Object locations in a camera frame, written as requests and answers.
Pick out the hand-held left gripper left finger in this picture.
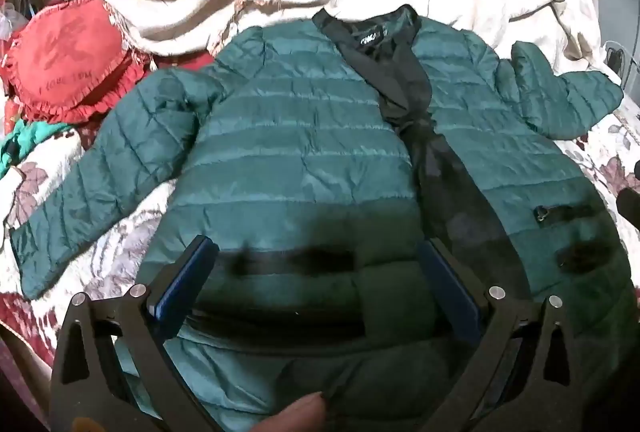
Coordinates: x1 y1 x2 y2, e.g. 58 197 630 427
50 234 221 432

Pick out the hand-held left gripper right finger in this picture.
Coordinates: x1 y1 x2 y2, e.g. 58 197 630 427
419 237 597 432

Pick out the green puffer jacket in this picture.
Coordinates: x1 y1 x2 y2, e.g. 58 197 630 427
9 4 640 432

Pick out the floral plush blanket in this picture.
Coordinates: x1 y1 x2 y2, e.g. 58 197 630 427
0 76 640 393

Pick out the green cloth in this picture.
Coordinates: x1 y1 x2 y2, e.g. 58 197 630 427
0 119 72 179

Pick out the red frilled cushion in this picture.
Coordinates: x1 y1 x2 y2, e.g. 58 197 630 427
0 0 157 127

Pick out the person's left hand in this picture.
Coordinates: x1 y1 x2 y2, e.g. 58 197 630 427
252 391 328 432

